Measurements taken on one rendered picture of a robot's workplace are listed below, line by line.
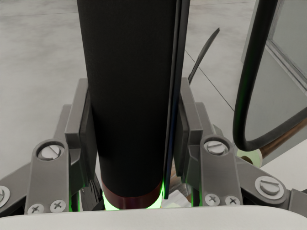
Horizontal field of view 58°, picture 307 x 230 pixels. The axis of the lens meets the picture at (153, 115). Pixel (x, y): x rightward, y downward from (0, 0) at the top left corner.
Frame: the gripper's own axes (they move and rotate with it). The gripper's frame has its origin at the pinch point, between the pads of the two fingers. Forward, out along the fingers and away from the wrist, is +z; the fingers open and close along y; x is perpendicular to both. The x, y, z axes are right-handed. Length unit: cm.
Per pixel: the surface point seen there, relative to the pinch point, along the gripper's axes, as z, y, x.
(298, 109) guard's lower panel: 80, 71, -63
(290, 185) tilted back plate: 19.6, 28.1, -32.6
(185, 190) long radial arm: 22.3, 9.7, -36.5
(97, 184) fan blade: 22.8, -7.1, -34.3
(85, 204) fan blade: 31, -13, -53
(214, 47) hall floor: 327, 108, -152
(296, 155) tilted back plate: 24.4, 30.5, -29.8
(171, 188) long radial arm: 24.7, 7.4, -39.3
